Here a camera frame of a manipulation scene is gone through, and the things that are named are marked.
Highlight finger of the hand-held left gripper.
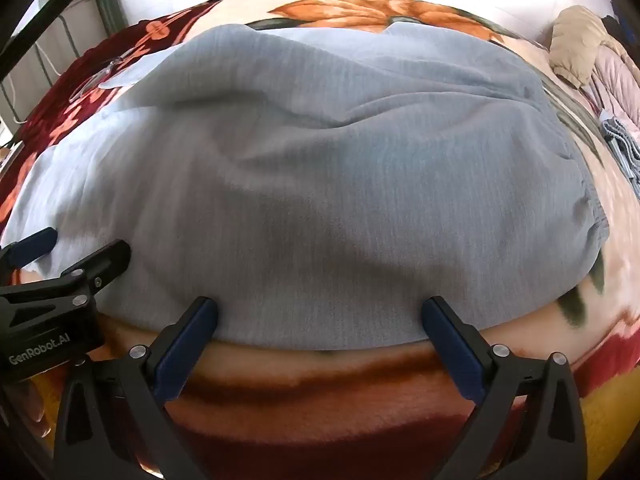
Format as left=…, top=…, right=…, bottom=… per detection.
left=0, top=226, right=58, bottom=271
left=0, top=239, right=132, bottom=313

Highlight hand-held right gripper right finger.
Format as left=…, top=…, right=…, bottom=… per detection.
left=421, top=296, right=588, bottom=480

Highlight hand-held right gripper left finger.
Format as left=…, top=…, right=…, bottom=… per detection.
left=52, top=296, right=218, bottom=480

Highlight grey pants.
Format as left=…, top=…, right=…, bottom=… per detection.
left=0, top=24, right=611, bottom=352

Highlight floral fleece blanket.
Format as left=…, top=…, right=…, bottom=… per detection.
left=0, top=0, right=640, bottom=480

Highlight yellow fuzzy blanket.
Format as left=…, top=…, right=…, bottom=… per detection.
left=580, top=365, right=640, bottom=480

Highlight small grey knitted cloth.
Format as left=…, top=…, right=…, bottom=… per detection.
left=599, top=110, right=640, bottom=181

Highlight pink padded jacket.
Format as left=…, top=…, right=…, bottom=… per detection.
left=582, top=35, right=640, bottom=126

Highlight beige padded jacket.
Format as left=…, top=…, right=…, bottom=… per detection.
left=549, top=5, right=626, bottom=88

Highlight white cable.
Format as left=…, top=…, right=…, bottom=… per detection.
left=7, top=40, right=63, bottom=126

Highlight green metal bed frame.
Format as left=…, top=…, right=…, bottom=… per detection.
left=0, top=0, right=128, bottom=126

